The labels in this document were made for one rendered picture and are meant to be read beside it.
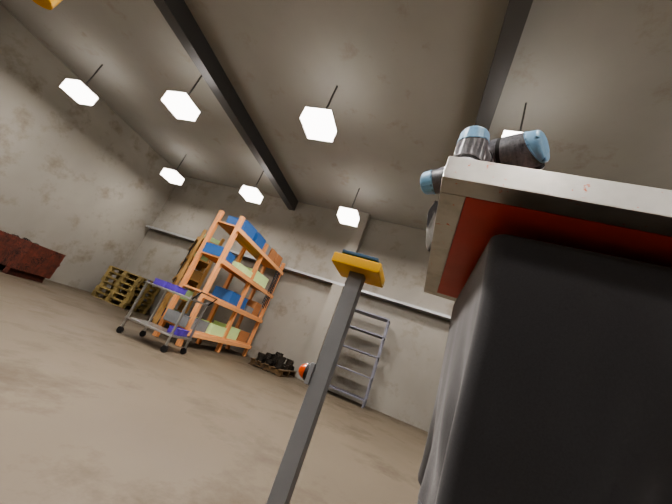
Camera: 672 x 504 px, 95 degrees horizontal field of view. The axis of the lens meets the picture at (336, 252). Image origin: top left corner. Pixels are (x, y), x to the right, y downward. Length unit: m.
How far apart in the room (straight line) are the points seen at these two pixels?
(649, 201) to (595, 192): 0.05
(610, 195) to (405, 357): 7.28
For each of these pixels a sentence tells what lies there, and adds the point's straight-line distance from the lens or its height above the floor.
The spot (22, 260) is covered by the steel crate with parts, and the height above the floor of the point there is 0.32.
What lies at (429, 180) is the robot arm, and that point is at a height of 1.28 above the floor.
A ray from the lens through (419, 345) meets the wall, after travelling 7.70.
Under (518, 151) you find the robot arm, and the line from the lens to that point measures 1.29.
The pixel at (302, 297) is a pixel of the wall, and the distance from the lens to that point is 8.29.
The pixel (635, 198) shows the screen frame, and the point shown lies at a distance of 0.51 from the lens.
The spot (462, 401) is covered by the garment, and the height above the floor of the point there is 0.71.
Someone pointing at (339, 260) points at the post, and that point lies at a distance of 0.79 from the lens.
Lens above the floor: 0.70
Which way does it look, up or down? 18 degrees up
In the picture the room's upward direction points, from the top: 21 degrees clockwise
